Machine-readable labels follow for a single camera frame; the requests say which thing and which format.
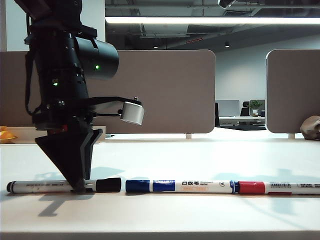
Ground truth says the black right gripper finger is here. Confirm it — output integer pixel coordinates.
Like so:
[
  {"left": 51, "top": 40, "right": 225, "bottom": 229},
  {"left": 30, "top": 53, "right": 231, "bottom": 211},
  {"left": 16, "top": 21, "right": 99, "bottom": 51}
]
[{"left": 218, "top": 0, "right": 239, "bottom": 9}]

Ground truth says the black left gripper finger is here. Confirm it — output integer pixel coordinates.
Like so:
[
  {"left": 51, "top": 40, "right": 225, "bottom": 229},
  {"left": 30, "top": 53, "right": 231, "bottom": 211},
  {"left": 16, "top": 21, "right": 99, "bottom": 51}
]
[
  {"left": 81, "top": 129, "right": 104, "bottom": 181},
  {"left": 34, "top": 131, "right": 88, "bottom": 193}
]

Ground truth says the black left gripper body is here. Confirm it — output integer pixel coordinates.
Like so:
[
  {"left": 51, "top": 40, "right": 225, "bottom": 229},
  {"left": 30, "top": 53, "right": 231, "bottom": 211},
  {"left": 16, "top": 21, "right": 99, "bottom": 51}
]
[{"left": 31, "top": 98, "right": 98, "bottom": 144}]

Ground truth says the black capped white marker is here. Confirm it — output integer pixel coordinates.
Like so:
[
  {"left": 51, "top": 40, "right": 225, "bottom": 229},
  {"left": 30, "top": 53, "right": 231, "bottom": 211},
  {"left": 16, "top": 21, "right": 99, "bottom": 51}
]
[{"left": 5, "top": 177, "right": 123, "bottom": 194}]

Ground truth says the blue capped white marker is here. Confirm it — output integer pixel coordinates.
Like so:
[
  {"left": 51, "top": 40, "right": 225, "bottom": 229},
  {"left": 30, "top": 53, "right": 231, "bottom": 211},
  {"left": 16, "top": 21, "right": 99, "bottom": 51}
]
[{"left": 124, "top": 178, "right": 240, "bottom": 195}]

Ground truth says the red capped white marker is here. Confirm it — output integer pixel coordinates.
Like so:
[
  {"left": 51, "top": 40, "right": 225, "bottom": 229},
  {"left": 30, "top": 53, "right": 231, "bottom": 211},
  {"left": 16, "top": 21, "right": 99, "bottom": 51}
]
[{"left": 237, "top": 180, "right": 320, "bottom": 196}]

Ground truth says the long ceiling light strip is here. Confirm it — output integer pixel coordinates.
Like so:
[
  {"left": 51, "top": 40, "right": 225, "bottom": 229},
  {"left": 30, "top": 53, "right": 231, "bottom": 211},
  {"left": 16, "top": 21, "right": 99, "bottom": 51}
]
[{"left": 104, "top": 15, "right": 320, "bottom": 25}]

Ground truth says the white desk ledge box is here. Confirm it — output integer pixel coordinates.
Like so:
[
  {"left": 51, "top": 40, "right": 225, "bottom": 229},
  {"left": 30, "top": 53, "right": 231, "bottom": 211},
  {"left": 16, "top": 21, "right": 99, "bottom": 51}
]
[{"left": 0, "top": 125, "right": 106, "bottom": 145}]

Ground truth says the orange yellow object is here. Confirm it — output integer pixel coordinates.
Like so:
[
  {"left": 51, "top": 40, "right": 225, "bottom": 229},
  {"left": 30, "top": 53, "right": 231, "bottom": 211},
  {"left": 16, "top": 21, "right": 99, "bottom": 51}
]
[{"left": 0, "top": 125, "right": 20, "bottom": 144}]

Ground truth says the grey background partition panel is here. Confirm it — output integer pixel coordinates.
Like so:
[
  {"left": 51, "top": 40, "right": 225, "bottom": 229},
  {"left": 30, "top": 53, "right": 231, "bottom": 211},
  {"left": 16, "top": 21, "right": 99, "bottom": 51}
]
[{"left": 215, "top": 99, "right": 241, "bottom": 118}]

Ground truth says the black office chair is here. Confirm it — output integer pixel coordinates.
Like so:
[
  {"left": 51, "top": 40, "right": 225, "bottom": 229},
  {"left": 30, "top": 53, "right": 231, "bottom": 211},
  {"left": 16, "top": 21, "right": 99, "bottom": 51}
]
[{"left": 240, "top": 100, "right": 251, "bottom": 117}]

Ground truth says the white background desk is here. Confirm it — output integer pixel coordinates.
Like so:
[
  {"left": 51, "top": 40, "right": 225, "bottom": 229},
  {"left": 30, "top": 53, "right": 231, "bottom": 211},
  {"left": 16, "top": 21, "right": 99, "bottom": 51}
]
[{"left": 219, "top": 115, "right": 266, "bottom": 126}]

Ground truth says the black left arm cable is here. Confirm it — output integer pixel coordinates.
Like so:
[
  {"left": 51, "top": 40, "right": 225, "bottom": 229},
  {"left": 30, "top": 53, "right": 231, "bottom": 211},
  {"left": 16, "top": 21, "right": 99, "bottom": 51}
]
[{"left": 23, "top": 12, "right": 42, "bottom": 116}]

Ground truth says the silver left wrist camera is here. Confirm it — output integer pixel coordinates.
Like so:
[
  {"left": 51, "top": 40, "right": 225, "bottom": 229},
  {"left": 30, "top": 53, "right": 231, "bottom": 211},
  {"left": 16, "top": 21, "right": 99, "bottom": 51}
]
[{"left": 119, "top": 96, "right": 146, "bottom": 126}]

